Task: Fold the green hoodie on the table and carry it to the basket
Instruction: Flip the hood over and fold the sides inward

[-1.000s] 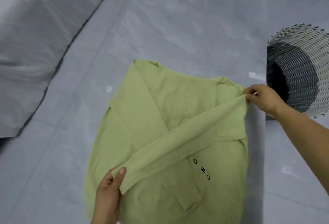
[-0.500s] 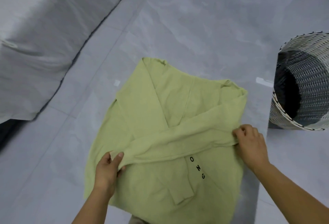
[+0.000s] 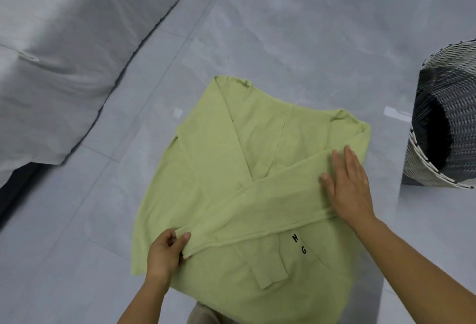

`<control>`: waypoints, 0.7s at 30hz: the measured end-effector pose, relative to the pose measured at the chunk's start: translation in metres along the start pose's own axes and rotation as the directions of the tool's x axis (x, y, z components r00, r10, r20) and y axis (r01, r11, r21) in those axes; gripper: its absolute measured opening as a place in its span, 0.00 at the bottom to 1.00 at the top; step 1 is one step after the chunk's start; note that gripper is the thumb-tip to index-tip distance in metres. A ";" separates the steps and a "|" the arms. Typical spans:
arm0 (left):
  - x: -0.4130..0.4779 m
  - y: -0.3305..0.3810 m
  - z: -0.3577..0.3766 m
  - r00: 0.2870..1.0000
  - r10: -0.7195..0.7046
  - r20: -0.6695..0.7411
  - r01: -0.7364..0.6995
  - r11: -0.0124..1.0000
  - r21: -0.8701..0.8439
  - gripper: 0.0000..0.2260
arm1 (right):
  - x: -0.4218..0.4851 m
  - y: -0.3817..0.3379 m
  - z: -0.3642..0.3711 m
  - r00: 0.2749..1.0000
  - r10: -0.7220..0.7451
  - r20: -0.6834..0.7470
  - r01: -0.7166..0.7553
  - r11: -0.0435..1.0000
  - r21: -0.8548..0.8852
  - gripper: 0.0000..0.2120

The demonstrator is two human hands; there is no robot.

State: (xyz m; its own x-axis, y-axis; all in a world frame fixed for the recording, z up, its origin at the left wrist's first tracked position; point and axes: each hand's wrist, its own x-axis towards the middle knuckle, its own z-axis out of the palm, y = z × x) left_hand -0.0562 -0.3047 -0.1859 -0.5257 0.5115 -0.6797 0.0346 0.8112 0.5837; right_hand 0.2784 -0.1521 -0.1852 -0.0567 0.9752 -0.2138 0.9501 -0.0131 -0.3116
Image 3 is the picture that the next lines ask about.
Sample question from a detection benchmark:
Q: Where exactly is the person's left hand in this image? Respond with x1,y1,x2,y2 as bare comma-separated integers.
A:
147,227,192,288

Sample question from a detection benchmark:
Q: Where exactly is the person's right hand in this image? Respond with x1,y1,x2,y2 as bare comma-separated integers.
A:
321,145,377,225

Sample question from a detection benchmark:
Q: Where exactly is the grey bed sheet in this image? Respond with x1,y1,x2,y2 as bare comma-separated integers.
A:
0,0,204,188

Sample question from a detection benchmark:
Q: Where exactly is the black and white woven basket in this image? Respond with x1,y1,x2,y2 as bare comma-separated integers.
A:
402,38,476,189

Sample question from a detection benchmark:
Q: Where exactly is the person's right forearm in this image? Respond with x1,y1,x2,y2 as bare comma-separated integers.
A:
350,214,476,324

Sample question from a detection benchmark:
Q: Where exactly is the light green knit sweater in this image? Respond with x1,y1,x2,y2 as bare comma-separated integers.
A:
131,76,372,324

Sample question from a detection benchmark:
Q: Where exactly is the long white floor sticker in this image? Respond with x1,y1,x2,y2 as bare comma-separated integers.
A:
383,106,413,123

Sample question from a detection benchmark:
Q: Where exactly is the person's left forearm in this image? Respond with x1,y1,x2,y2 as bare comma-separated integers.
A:
117,277,172,324

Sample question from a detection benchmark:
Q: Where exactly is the person's beige trouser leg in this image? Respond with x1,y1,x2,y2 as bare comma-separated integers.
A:
190,301,240,324

